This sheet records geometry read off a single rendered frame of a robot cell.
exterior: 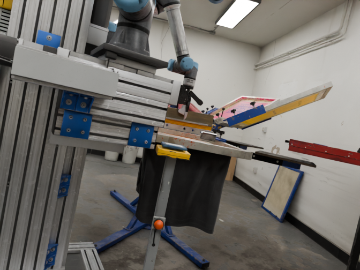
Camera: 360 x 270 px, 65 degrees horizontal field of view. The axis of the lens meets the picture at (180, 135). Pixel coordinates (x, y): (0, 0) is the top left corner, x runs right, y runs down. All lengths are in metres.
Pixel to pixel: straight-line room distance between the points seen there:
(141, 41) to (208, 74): 5.27
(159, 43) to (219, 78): 1.48
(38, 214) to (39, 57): 0.63
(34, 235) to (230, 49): 5.75
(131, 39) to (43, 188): 0.64
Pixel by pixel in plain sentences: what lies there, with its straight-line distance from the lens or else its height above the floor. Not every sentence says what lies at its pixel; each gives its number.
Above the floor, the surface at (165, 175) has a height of 0.84.
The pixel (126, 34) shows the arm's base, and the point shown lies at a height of 1.32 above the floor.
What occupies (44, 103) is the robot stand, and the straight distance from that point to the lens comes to 1.13.
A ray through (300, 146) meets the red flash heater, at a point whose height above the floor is 1.06.
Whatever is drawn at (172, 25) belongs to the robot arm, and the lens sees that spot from 1.65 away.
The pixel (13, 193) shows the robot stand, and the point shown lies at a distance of 1.19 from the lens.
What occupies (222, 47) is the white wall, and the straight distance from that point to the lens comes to 6.42.
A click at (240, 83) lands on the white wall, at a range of 6.43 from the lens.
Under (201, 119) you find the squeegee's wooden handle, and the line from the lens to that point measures 1.79.
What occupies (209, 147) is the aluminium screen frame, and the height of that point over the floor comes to 0.98.
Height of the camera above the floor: 1.07
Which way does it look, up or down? 3 degrees down
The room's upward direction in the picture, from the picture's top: 12 degrees clockwise
